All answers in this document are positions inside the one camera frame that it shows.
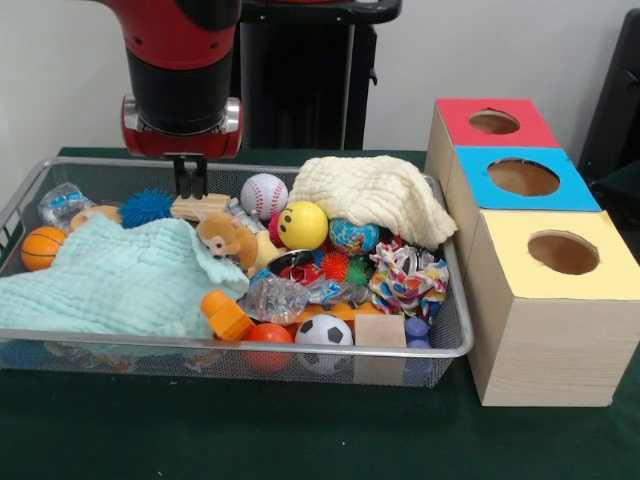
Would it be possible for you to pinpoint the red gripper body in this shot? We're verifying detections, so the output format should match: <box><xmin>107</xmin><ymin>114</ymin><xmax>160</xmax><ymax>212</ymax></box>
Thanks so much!
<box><xmin>121</xmin><ymin>95</ymin><xmax>245</xmax><ymax>160</ymax></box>

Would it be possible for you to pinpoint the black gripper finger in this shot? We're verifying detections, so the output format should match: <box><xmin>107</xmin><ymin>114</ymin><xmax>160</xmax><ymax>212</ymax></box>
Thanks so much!
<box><xmin>173</xmin><ymin>157</ymin><xmax>193</xmax><ymax>200</ymax></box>
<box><xmin>191</xmin><ymin>157</ymin><xmax>209</xmax><ymax>200</ymax></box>

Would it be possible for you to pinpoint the brown plush toy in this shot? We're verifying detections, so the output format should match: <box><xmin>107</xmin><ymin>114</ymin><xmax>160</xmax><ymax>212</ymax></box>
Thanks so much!
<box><xmin>194</xmin><ymin>212</ymin><xmax>261</xmax><ymax>274</ymax></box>

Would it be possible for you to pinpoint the cream muslin cloth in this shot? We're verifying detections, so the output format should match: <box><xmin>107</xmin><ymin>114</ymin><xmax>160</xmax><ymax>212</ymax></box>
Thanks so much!
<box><xmin>286</xmin><ymin>155</ymin><xmax>459</xmax><ymax>250</ymax></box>

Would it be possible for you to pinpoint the shallow mesh bin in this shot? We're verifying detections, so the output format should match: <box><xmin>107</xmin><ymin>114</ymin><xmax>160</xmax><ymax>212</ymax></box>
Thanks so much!
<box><xmin>0</xmin><ymin>156</ymin><xmax>475</xmax><ymax>389</ymax></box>

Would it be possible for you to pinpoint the wooden box with three holes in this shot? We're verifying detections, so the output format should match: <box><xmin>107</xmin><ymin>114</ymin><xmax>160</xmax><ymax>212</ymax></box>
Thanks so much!
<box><xmin>424</xmin><ymin>97</ymin><xmax>640</xmax><ymax>407</ymax></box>

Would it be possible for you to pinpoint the blue spiky ball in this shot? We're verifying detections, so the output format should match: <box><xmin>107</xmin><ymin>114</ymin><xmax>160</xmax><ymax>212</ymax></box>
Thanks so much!
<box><xmin>118</xmin><ymin>188</ymin><xmax>174</xmax><ymax>230</ymax></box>

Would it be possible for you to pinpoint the white baseball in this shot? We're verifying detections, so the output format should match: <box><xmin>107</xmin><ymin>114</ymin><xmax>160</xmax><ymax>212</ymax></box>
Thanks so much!
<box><xmin>240</xmin><ymin>173</ymin><xmax>290</xmax><ymax>221</ymax></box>

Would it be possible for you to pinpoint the yellow ball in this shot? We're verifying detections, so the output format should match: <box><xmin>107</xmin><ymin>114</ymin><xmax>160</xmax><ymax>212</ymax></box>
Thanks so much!
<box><xmin>277</xmin><ymin>200</ymin><xmax>330</xmax><ymax>251</ymax></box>

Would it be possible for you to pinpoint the mint muslin cloth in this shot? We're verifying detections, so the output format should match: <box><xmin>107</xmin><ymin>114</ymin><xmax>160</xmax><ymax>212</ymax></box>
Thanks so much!
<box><xmin>0</xmin><ymin>213</ymin><xmax>250</xmax><ymax>340</ymax></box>

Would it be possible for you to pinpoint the orange plastic toy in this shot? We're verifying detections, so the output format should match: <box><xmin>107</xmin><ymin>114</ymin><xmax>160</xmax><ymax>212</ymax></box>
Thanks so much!
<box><xmin>200</xmin><ymin>290</ymin><xmax>256</xmax><ymax>342</ymax></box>

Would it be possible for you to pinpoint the small orange basketball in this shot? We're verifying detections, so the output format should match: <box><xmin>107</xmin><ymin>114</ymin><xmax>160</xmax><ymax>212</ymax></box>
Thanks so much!
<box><xmin>20</xmin><ymin>226</ymin><xmax>69</xmax><ymax>273</ymax></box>

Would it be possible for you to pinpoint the blue globe ball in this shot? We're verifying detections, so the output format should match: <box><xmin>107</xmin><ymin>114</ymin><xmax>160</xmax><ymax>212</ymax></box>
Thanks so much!
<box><xmin>328</xmin><ymin>217</ymin><xmax>381</xmax><ymax>257</ymax></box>

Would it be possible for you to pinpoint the small soccer ball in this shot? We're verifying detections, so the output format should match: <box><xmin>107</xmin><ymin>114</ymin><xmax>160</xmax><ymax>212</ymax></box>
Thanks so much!
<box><xmin>294</xmin><ymin>313</ymin><xmax>355</xmax><ymax>376</ymax></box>

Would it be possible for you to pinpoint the dark green table cloth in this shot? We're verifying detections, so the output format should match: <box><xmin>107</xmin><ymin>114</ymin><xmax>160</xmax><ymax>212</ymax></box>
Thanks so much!
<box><xmin>589</xmin><ymin>159</ymin><xmax>640</xmax><ymax>216</ymax></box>
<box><xmin>0</xmin><ymin>146</ymin><xmax>640</xmax><ymax>480</ymax></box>

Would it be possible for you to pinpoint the black upright stand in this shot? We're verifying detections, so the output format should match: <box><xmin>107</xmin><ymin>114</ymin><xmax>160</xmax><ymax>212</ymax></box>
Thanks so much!
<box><xmin>578</xmin><ymin>8</ymin><xmax>640</xmax><ymax>186</ymax></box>

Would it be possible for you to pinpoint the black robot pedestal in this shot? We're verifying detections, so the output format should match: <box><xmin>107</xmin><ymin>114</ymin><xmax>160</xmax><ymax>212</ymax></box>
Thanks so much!
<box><xmin>234</xmin><ymin>0</ymin><xmax>404</xmax><ymax>150</ymax></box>

